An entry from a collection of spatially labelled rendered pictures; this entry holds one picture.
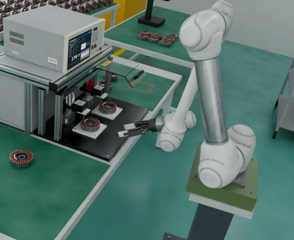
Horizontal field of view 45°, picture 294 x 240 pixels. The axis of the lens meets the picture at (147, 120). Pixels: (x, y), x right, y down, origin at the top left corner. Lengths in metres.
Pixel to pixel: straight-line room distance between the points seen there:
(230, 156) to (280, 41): 5.69
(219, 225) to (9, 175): 1.11
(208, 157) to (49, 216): 0.72
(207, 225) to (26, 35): 1.39
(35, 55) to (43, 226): 0.91
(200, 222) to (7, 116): 1.22
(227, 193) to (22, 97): 1.17
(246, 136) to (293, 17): 5.46
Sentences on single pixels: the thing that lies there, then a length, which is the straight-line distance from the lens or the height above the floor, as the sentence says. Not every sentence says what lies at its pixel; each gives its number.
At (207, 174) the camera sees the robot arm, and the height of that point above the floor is 1.00.
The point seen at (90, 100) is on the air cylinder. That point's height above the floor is 0.81.
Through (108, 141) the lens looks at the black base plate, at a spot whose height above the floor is 0.77.
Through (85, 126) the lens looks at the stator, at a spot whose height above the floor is 0.82.
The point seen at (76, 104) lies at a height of 0.92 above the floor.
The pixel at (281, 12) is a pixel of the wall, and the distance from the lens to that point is 7.05.
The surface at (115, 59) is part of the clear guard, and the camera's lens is 2.34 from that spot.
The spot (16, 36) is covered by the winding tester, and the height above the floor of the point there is 1.24.
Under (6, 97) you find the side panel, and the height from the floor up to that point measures 0.93.
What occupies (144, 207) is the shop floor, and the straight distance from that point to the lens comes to 2.78.
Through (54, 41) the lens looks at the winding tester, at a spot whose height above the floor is 1.27.
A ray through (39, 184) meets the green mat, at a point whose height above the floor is 0.75.
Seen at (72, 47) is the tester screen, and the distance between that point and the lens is 1.93.
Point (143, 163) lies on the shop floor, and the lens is 3.19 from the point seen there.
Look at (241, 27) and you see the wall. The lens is 7.13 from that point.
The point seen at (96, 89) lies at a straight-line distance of 2.25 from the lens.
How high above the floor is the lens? 1.93
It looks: 30 degrees down
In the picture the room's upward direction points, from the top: 11 degrees clockwise
